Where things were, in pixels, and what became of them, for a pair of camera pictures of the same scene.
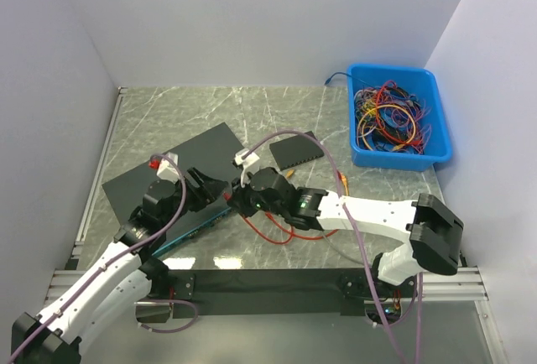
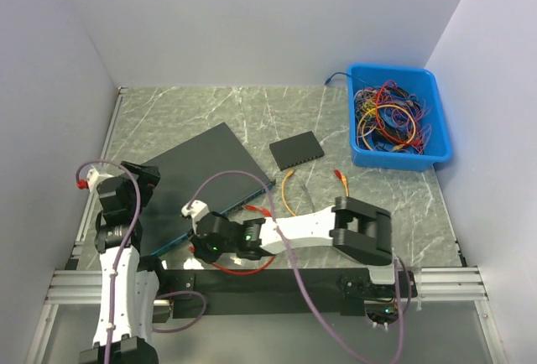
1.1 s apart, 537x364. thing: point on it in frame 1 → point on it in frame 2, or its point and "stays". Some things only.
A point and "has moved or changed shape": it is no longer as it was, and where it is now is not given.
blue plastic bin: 421,83 stays
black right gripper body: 251,203 → 211,251
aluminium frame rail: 468,285 stays
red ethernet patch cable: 292,231 has moved or changed shape
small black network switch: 296,150 stays
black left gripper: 213,186 → 148,179
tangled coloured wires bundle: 389,119 stays
